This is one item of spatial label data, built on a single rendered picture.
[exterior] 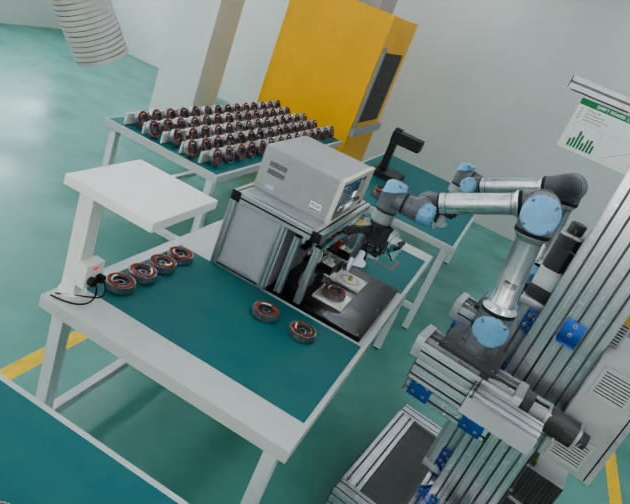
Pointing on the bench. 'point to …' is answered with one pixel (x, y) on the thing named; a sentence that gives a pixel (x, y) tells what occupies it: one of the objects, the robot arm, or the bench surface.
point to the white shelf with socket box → (170, 204)
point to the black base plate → (372, 297)
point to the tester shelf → (310, 228)
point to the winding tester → (311, 176)
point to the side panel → (247, 244)
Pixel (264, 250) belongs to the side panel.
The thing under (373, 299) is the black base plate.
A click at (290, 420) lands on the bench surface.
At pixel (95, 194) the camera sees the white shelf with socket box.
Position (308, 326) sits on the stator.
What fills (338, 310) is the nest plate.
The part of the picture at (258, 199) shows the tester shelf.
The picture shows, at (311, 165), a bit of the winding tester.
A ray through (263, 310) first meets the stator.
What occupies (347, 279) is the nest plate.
